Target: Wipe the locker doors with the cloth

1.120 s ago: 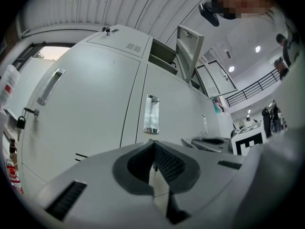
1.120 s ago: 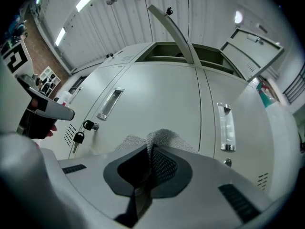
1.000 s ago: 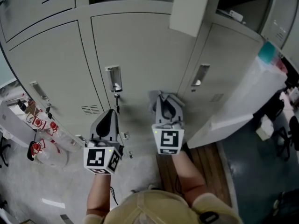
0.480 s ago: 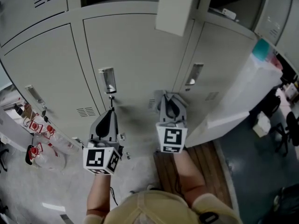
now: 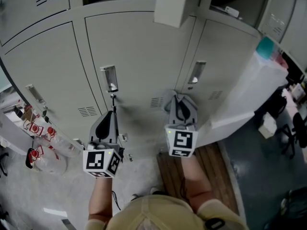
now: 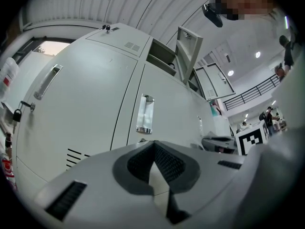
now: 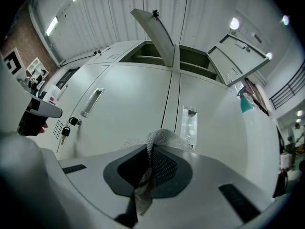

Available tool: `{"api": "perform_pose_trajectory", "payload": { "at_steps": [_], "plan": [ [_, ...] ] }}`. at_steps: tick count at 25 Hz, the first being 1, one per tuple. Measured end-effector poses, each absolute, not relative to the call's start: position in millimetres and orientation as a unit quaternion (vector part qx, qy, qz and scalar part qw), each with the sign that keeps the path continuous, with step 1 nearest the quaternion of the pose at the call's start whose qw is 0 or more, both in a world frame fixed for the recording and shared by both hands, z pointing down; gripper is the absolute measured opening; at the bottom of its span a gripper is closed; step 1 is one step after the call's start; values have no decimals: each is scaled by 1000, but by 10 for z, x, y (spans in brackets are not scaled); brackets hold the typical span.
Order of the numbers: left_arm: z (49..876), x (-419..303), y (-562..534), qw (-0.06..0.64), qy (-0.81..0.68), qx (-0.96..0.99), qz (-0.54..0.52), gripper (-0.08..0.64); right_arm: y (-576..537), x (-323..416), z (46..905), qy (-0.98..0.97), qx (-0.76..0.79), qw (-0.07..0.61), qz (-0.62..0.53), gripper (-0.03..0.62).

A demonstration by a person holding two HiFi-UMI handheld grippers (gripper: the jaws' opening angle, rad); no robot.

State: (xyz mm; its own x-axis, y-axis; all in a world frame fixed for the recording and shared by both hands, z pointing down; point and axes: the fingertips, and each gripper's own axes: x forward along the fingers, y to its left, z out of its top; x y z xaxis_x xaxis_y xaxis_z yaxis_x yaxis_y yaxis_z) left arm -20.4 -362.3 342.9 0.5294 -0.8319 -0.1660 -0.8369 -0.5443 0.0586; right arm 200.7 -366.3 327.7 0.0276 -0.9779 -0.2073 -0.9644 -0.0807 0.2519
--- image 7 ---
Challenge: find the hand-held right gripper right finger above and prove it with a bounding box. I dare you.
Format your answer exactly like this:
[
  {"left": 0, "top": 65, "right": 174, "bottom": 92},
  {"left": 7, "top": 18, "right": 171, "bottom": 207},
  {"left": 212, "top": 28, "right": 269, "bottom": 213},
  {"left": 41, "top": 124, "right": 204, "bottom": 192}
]
[{"left": 139, "top": 144, "right": 291, "bottom": 229}]

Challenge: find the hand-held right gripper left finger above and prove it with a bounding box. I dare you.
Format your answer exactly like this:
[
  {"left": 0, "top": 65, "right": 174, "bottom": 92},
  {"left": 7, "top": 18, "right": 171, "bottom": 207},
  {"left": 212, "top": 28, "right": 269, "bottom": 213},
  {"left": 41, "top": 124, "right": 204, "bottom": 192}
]
[{"left": 58, "top": 143, "right": 151, "bottom": 228}]

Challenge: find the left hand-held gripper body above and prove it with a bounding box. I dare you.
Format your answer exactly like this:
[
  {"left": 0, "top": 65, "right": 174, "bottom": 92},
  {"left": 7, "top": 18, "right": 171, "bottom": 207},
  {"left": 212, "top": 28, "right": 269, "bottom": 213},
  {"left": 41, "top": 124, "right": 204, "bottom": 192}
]
[{"left": 0, "top": 47, "right": 49, "bottom": 137}]

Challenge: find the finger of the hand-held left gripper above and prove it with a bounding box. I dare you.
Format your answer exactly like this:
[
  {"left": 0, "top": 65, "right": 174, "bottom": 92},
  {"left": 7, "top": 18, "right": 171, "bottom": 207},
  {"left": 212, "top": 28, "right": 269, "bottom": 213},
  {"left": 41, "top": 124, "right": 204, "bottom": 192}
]
[{"left": 26, "top": 91, "right": 63, "bottom": 119}]

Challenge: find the grey cleaning cloth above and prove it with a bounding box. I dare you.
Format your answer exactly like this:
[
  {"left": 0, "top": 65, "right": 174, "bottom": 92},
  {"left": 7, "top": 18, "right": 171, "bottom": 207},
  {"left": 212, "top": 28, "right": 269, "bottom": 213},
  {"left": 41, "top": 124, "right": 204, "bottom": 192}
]
[{"left": 119, "top": 128, "right": 196, "bottom": 216}]

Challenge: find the grey metal locker cabinet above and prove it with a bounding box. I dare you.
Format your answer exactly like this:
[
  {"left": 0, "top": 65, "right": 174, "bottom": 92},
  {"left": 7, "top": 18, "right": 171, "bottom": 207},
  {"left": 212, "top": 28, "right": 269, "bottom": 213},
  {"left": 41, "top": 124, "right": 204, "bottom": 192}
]
[{"left": 55, "top": 8, "right": 272, "bottom": 162}]

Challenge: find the clear dispenser bottle red label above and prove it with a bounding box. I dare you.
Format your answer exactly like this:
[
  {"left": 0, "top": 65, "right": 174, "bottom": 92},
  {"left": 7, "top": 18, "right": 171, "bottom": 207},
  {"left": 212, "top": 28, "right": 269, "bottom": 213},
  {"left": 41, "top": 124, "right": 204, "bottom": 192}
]
[{"left": 42, "top": 84, "right": 65, "bottom": 105}]

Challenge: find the black key bunch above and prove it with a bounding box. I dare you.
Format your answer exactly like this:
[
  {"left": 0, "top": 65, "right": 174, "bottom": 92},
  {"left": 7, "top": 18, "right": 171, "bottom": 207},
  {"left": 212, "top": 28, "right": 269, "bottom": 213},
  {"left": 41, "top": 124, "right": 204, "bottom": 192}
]
[{"left": 61, "top": 116, "right": 79, "bottom": 145}]

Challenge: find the teal spray bottle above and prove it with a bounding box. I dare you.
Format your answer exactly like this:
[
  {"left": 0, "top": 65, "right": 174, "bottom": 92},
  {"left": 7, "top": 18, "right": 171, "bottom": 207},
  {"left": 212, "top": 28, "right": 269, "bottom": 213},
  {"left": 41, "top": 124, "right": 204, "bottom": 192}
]
[{"left": 236, "top": 86, "right": 254, "bottom": 114}]

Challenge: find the fluorescent ceiling light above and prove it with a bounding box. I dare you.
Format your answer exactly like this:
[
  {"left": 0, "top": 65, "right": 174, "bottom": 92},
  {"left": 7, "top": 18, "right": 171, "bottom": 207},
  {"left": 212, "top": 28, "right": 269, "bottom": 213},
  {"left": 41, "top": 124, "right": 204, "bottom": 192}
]
[{"left": 45, "top": 16, "right": 59, "bottom": 37}]

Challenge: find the black metal railing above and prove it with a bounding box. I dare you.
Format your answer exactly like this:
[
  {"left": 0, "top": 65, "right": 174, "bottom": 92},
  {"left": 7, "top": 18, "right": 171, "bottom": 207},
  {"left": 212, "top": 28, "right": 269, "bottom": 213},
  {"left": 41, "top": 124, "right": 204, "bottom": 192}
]
[{"left": 269, "top": 61, "right": 305, "bottom": 111}]

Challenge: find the white wall shelf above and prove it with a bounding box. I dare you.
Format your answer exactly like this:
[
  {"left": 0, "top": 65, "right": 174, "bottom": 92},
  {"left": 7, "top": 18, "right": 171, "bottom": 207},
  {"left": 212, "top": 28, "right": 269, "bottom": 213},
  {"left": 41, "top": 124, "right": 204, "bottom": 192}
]
[{"left": 25, "top": 57, "right": 50, "bottom": 78}]

